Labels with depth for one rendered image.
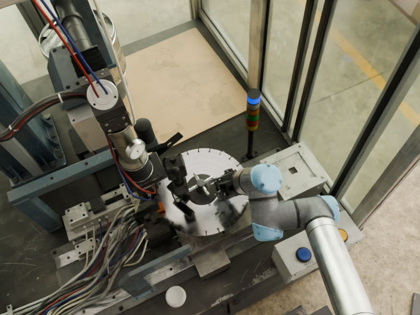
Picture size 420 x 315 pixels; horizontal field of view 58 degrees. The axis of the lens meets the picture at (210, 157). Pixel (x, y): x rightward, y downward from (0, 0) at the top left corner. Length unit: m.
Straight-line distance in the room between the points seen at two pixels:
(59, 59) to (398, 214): 2.04
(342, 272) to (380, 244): 1.50
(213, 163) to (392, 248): 1.35
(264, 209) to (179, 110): 0.90
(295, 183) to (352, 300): 0.63
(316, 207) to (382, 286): 1.37
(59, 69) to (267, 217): 0.60
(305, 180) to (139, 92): 0.89
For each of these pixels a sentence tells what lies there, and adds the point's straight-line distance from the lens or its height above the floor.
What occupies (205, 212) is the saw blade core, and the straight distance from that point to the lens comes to 1.27.
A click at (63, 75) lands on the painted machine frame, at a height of 1.52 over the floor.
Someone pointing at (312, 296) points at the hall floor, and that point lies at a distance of 2.20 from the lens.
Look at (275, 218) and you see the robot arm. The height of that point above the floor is 1.23.
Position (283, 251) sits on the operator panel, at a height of 0.90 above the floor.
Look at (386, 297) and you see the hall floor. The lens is 2.31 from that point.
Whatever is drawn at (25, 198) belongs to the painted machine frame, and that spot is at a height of 1.03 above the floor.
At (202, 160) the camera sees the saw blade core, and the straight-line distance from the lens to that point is 1.36.
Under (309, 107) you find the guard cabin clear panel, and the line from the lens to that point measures 1.39.
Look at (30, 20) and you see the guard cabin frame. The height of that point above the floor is 1.03.
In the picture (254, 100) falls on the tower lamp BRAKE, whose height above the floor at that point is 1.15.
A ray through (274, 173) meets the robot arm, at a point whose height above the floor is 1.29.
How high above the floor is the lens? 2.13
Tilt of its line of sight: 60 degrees down
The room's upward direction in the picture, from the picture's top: 7 degrees counter-clockwise
